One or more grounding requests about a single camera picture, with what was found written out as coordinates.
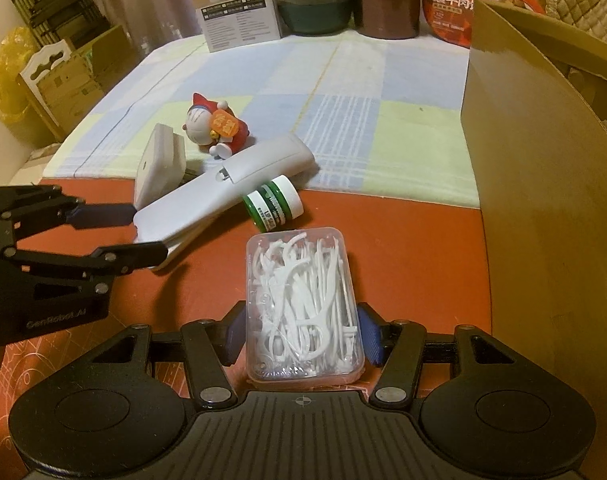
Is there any white power adapter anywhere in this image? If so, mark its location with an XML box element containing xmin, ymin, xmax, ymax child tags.
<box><xmin>134</xmin><ymin>122</ymin><xmax>187</xmax><ymax>208</ymax></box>

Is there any clear floss pick box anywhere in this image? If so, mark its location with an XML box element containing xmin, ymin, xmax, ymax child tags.
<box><xmin>246</xmin><ymin>227</ymin><xmax>365</xmax><ymax>383</ymax></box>

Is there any large brown cardboard box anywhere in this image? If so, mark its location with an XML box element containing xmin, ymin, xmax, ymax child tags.
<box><xmin>460</xmin><ymin>0</ymin><xmax>607</xmax><ymax>391</ymax></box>

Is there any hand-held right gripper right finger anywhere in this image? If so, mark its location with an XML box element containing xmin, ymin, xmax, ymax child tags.
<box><xmin>358</xmin><ymin>302</ymin><xmax>504</xmax><ymax>408</ymax></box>

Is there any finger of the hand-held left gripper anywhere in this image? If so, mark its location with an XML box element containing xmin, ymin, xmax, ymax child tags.
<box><xmin>0</xmin><ymin>185</ymin><xmax>137</xmax><ymax>256</ymax></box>
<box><xmin>4</xmin><ymin>241</ymin><xmax>168</xmax><ymax>278</ymax></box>

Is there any white patterned bedding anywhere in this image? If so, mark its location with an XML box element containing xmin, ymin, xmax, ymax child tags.
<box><xmin>8</xmin><ymin>142</ymin><xmax>64</xmax><ymax>186</ymax></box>

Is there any pastel checked tablecloth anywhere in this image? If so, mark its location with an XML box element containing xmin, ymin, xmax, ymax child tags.
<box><xmin>38</xmin><ymin>27</ymin><xmax>484</xmax><ymax>208</ymax></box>

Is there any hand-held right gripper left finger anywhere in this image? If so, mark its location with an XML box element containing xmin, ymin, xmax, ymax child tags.
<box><xmin>101</xmin><ymin>300</ymin><xmax>248</xmax><ymax>409</ymax></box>

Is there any yellow plastic bag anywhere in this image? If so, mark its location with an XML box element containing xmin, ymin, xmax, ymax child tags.
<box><xmin>0</xmin><ymin>26</ymin><xmax>39</xmax><ymax>143</ymax></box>

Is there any small green white bottle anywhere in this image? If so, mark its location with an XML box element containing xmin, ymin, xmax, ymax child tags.
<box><xmin>242</xmin><ymin>175</ymin><xmax>304</xmax><ymax>232</ymax></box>

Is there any white product box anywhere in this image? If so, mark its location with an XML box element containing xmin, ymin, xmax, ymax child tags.
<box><xmin>184</xmin><ymin>0</ymin><xmax>284</xmax><ymax>54</ymax></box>

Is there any red instant meal bowl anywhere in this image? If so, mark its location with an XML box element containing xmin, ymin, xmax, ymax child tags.
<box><xmin>421</xmin><ymin>0</ymin><xmax>547</xmax><ymax>50</ymax></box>

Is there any long white handheld device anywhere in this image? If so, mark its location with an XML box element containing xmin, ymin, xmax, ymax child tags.
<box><xmin>132</xmin><ymin>134</ymin><xmax>317</xmax><ymax>272</ymax></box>

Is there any mauve patterned curtain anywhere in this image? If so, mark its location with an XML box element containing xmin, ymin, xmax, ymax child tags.
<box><xmin>76</xmin><ymin>0</ymin><xmax>204</xmax><ymax>68</ymax></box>

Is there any red cat figurine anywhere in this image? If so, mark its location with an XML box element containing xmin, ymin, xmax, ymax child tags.
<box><xmin>184</xmin><ymin>91</ymin><xmax>257</xmax><ymax>158</ymax></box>

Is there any red blueprint printed mat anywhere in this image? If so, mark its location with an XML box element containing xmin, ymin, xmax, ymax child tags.
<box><xmin>0</xmin><ymin>177</ymin><xmax>494</xmax><ymax>411</ymax></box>

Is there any dark folding step ladder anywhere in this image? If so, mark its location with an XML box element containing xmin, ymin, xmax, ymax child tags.
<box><xmin>11</xmin><ymin>0</ymin><xmax>109</xmax><ymax>51</ymax></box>

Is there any brown carton with white flap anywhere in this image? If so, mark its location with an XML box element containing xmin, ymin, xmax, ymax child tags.
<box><xmin>18</xmin><ymin>25</ymin><xmax>144</xmax><ymax>143</ymax></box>

